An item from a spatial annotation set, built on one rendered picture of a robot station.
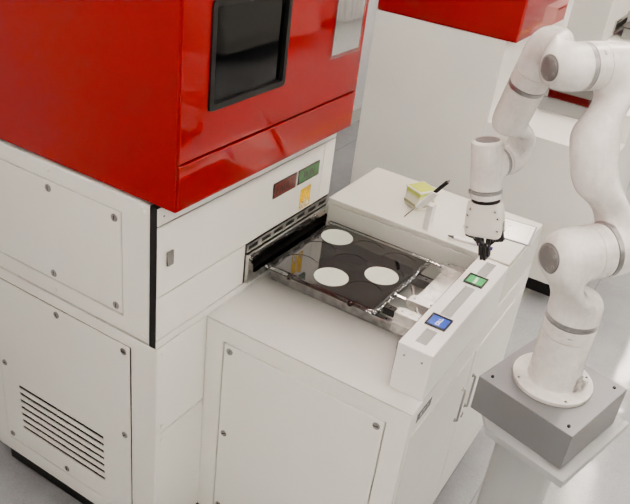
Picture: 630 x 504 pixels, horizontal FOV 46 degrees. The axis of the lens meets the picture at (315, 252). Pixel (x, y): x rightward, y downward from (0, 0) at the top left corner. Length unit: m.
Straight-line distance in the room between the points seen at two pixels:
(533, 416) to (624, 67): 0.78
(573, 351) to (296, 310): 0.77
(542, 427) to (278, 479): 0.81
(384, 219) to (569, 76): 0.96
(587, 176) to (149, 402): 1.23
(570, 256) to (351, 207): 0.98
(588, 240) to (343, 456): 0.86
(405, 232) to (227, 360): 0.69
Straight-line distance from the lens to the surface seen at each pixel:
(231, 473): 2.37
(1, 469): 2.86
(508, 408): 1.85
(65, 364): 2.29
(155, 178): 1.71
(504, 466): 2.02
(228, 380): 2.15
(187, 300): 1.97
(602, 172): 1.65
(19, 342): 2.42
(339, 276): 2.15
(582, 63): 1.61
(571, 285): 1.65
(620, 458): 3.28
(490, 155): 1.96
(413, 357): 1.84
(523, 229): 2.49
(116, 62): 1.70
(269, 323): 2.06
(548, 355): 1.81
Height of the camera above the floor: 2.02
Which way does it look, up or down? 30 degrees down
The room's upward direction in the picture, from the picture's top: 8 degrees clockwise
